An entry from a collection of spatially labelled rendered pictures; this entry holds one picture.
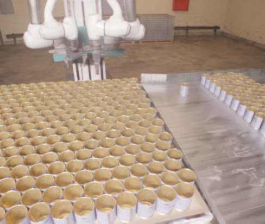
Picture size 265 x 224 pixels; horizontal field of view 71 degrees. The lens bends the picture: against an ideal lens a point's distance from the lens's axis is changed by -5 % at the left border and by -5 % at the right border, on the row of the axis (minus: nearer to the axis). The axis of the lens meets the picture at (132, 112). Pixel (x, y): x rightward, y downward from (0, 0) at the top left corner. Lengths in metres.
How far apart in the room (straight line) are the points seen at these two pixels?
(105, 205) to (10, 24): 9.63
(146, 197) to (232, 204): 0.33
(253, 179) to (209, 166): 0.19
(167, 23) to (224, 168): 7.70
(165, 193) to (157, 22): 7.77
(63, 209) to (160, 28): 7.94
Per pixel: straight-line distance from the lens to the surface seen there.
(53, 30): 1.55
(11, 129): 1.14
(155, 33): 8.31
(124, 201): 0.75
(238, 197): 0.90
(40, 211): 0.77
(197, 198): 0.84
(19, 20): 9.91
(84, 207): 0.75
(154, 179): 0.78
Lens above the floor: 1.75
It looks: 32 degrees down
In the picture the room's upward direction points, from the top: straight up
